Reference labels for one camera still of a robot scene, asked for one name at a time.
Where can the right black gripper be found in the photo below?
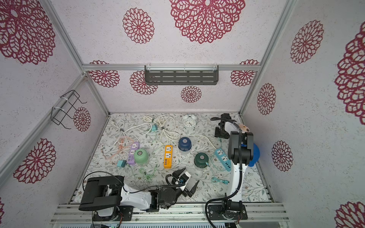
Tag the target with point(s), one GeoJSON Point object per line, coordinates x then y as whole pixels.
{"type": "Point", "coordinates": [224, 125]}

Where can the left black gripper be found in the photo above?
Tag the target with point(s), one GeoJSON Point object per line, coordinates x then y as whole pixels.
{"type": "Point", "coordinates": [193, 189]}

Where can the dark green meat grinder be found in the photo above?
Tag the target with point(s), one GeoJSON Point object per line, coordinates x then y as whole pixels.
{"type": "Point", "coordinates": [201, 160]}

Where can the navy blue meat grinder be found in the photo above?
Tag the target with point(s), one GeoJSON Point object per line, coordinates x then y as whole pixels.
{"type": "Point", "coordinates": [184, 144]}

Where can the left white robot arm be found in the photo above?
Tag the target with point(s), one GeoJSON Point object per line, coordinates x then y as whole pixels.
{"type": "Point", "coordinates": [105, 195]}

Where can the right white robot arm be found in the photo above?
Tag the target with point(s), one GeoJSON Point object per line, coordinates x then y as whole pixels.
{"type": "Point", "coordinates": [240, 154]}

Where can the light green meat grinder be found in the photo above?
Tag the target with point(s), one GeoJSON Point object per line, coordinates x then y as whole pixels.
{"type": "Point", "coordinates": [141, 157]}

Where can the pig plush toy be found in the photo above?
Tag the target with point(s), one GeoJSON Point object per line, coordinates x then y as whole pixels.
{"type": "Point", "coordinates": [243, 128]}

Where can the orange power strip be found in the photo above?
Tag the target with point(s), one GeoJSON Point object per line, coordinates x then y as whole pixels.
{"type": "Point", "coordinates": [167, 163]}

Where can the teal power strip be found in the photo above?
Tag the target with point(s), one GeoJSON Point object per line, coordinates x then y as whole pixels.
{"type": "Point", "coordinates": [223, 158]}

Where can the white twin-bell alarm clock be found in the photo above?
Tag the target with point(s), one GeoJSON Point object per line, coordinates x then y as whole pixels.
{"type": "Point", "coordinates": [189, 121]}

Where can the blue cloth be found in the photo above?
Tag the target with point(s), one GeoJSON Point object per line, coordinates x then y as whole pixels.
{"type": "Point", "coordinates": [256, 155]}

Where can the teal small charger adapter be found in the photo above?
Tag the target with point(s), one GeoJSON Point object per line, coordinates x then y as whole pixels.
{"type": "Point", "coordinates": [121, 163]}

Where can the teal plug on cord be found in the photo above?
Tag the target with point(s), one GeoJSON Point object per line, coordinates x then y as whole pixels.
{"type": "Point", "coordinates": [154, 128]}

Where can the grey wall shelf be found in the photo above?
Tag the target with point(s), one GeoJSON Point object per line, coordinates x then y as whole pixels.
{"type": "Point", "coordinates": [181, 75]}

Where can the black wire rack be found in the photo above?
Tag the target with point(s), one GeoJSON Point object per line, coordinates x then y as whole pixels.
{"type": "Point", "coordinates": [60, 112]}

